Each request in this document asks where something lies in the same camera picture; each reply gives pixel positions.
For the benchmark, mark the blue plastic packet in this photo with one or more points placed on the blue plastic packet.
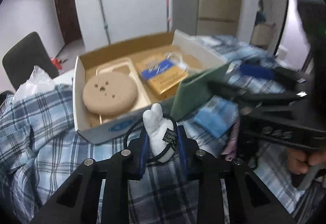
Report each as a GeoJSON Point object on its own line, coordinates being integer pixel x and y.
{"type": "Point", "coordinates": [216, 117]}

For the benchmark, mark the blue cloth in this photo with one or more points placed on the blue cloth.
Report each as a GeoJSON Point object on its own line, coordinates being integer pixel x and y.
{"type": "Point", "coordinates": [261, 16]}

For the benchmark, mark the dark brown door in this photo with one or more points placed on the dark brown door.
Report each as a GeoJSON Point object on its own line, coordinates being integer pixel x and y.
{"type": "Point", "coordinates": [67, 9]}

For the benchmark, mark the clear plastic bag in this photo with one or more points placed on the clear plastic bag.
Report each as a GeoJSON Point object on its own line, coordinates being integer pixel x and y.
{"type": "Point", "coordinates": [35, 83]}

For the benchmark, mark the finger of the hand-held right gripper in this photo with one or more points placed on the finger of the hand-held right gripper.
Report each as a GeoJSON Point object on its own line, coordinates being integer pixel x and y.
{"type": "Point", "coordinates": [257, 72]}
{"type": "Point", "coordinates": [254, 95]}

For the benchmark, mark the black chair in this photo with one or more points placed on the black chair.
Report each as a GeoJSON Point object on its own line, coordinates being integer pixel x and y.
{"type": "Point", "coordinates": [25, 55]}

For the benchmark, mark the green card wallet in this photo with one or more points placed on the green card wallet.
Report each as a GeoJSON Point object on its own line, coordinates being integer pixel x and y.
{"type": "Point", "coordinates": [193, 96]}

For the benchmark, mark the person's right hand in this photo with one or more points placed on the person's right hand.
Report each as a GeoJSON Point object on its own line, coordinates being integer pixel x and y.
{"type": "Point", "coordinates": [298, 161]}

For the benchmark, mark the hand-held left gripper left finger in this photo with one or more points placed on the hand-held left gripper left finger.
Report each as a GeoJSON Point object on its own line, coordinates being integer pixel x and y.
{"type": "Point", "coordinates": [144, 152]}

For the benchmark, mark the cardboard box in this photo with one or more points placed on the cardboard box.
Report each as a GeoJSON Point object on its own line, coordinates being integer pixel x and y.
{"type": "Point", "coordinates": [101, 132]}

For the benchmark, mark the red item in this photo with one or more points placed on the red item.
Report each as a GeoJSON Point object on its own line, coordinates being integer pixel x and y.
{"type": "Point", "coordinates": [57, 62]}

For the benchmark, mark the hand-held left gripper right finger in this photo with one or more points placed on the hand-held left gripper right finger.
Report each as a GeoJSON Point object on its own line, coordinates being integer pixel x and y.
{"type": "Point", "coordinates": [182, 147]}

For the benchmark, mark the blue plaid blanket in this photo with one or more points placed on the blue plaid blanket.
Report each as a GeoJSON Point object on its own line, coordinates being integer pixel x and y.
{"type": "Point", "coordinates": [38, 124]}

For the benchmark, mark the brown cardboard carton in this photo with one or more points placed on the brown cardboard carton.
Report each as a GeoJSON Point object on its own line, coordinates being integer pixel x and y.
{"type": "Point", "coordinates": [262, 35]}

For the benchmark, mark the clear plastic packet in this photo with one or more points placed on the clear plastic packet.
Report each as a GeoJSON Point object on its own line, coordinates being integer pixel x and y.
{"type": "Point", "coordinates": [177, 59]}

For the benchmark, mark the beige phone case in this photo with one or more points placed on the beige phone case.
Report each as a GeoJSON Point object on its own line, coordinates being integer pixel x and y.
{"type": "Point", "coordinates": [142, 101]}

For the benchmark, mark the round beige plush cushion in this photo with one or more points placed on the round beige plush cushion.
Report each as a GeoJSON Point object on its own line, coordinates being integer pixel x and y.
{"type": "Point", "coordinates": [109, 94]}

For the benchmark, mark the yellow and blue packet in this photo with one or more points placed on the yellow and blue packet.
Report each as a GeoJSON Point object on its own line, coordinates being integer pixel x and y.
{"type": "Point", "coordinates": [163, 78]}

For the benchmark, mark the black door frame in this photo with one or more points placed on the black door frame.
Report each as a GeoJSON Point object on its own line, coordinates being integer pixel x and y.
{"type": "Point", "coordinates": [285, 22]}

